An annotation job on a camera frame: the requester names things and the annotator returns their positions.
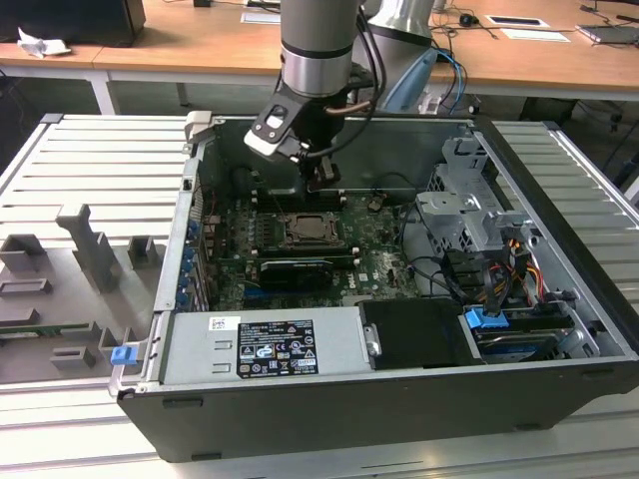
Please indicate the thin metal locking lever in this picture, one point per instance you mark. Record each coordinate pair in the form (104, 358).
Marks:
(278, 207)

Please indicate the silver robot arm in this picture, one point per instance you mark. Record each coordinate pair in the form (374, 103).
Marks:
(314, 45)

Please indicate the black RAM slot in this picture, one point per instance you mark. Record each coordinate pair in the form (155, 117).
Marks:
(294, 209)
(299, 248)

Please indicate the CPU socket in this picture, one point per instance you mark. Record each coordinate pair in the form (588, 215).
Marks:
(312, 245)

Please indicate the blue slot clip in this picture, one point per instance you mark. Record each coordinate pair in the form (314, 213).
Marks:
(193, 228)
(185, 285)
(189, 262)

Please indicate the blue expansion slot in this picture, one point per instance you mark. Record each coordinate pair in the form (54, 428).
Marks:
(257, 298)

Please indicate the round coin battery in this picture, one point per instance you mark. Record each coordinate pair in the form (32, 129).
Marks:
(375, 203)

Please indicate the white plastic block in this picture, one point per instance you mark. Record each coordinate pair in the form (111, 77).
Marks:
(429, 102)

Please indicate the white desk grommet plate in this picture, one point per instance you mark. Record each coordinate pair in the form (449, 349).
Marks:
(516, 21)
(258, 17)

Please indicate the grey case latch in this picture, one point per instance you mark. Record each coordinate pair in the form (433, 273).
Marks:
(197, 127)

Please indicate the wooden desk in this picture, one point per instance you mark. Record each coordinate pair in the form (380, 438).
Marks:
(199, 45)
(50, 62)

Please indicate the black graphics card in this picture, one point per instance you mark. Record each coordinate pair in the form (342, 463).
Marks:
(294, 275)

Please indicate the green motherboard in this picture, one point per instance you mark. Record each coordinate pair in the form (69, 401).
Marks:
(384, 264)

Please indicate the silver metal disk cage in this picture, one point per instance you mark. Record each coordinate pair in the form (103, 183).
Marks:
(449, 209)

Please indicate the black computer mouse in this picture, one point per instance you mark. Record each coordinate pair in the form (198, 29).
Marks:
(467, 20)

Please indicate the black plastic shroud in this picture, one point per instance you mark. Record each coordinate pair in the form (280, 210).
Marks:
(414, 334)

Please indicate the white paper sheet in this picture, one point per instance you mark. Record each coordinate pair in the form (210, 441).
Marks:
(536, 35)

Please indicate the silver power supply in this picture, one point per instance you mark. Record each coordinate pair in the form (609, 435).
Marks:
(199, 349)

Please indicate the hard disk in blue carrier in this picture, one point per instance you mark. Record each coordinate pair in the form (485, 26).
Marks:
(484, 319)

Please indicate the black computer box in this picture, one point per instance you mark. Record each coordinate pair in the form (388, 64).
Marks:
(75, 20)

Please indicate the crumpled white paper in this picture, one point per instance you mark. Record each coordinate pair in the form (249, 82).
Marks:
(42, 46)

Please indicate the grey laptop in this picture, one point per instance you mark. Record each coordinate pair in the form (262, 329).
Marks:
(609, 32)

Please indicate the black PC case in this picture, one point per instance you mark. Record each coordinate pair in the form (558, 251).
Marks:
(349, 424)

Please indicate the blue plastic latch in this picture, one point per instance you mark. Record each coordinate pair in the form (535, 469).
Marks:
(123, 355)

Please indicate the grey parts rack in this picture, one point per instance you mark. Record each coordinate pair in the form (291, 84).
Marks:
(65, 299)

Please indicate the green RAM stick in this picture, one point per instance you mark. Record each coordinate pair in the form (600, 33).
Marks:
(35, 330)

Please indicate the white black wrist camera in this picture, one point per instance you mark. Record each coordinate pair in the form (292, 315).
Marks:
(264, 140)

